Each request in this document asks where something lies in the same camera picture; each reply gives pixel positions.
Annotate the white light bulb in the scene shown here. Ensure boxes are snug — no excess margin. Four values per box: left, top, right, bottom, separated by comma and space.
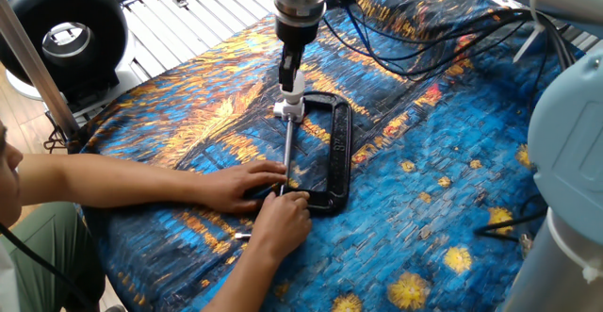
281, 69, 307, 107

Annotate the person's left hand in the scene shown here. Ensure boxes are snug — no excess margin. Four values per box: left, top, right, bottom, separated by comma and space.
196, 159, 288, 215

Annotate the white plug socket adapter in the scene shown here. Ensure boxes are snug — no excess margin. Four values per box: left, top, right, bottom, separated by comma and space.
272, 97, 306, 123

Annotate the black wrist cable bundle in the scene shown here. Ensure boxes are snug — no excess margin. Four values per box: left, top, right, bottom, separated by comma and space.
322, 0, 579, 85

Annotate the thick black cable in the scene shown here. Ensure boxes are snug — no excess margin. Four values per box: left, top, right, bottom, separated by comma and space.
0, 222, 95, 312

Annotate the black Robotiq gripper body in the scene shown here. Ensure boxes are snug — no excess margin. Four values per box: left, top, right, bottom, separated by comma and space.
274, 15, 322, 52

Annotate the green trousers leg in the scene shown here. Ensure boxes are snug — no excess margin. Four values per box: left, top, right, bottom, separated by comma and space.
0, 201, 106, 312

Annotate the person's right hand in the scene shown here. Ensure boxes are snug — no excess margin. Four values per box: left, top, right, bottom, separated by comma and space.
248, 190, 314, 262

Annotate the thin blue cable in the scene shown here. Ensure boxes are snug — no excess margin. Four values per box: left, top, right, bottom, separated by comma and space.
345, 4, 381, 61

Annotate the white shirt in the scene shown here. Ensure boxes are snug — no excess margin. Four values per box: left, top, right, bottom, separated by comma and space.
0, 243, 21, 312

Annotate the starry night print tablecloth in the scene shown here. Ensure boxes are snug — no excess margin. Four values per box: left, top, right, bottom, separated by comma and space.
79, 0, 585, 312

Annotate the grey metal post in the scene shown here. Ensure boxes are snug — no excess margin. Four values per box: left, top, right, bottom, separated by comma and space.
0, 0, 81, 139

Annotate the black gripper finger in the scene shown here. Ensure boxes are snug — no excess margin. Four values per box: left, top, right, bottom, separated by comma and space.
277, 45, 305, 93

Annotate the black C-clamp with silver screw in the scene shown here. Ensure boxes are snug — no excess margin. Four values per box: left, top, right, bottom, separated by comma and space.
234, 90, 353, 241

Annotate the tangled thin black cable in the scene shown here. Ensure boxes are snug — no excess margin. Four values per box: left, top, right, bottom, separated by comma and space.
42, 112, 72, 156

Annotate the black round ring fan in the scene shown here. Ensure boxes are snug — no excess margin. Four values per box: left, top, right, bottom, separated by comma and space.
0, 0, 138, 104

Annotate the short black base cable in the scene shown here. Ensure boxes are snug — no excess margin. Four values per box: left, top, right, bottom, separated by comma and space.
473, 193, 550, 243

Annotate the person's right forearm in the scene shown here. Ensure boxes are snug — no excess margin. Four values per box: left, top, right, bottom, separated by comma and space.
201, 244, 282, 312

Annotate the person's left forearm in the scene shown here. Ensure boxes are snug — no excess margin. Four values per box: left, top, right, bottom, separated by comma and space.
17, 153, 213, 209

